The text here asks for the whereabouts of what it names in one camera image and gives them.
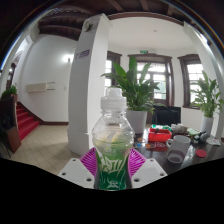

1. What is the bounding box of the dark-framed window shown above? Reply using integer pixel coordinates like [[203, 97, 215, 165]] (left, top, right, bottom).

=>
[[177, 53, 205, 110], [106, 50, 123, 88]]

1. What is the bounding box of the small potted plant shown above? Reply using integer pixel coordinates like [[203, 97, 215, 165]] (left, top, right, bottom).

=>
[[0, 85, 19, 101]]

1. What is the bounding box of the dark tray of small jars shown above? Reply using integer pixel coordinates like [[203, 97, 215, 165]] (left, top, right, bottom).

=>
[[170, 122, 189, 135]]

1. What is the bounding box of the red plastic basket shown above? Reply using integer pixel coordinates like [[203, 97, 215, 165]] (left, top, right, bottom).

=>
[[147, 127, 173, 143]]

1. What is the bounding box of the green flat box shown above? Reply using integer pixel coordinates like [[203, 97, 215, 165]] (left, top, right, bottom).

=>
[[151, 123, 173, 131]]

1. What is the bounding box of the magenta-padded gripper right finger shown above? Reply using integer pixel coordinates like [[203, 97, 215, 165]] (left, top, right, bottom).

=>
[[127, 147, 168, 190]]

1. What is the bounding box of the dark wooden stair post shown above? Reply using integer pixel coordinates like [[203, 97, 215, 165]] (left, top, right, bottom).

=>
[[0, 96, 22, 154]]

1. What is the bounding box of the red carpeted staircase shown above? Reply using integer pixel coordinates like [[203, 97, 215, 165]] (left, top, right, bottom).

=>
[[15, 102, 41, 141]]

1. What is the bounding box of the glowing wall lamp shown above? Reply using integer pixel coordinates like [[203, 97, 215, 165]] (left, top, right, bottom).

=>
[[62, 53, 74, 65]]

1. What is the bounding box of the printed white booklet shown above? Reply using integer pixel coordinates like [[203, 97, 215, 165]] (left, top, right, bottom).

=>
[[206, 136, 222, 147]]

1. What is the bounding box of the green plant in white pot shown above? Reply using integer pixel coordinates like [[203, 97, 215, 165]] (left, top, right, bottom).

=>
[[190, 70, 224, 135], [101, 56, 162, 135]]

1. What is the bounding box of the clear green-labelled drink bottle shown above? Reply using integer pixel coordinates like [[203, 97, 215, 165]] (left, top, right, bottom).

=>
[[91, 86, 136, 191]]

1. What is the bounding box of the black chair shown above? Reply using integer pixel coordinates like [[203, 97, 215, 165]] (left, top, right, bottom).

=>
[[152, 104, 182, 126]]

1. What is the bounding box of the flat round red coaster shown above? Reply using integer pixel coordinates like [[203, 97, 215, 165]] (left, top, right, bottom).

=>
[[194, 148, 209, 159]]

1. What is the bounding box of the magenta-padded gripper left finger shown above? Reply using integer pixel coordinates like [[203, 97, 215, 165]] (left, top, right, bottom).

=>
[[57, 146, 99, 190]]

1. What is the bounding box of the white ceramic mug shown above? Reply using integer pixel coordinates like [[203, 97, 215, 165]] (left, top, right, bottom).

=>
[[165, 134, 192, 165]]

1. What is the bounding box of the dark wooden double door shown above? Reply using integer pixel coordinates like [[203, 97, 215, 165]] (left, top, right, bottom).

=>
[[127, 52, 175, 107]]

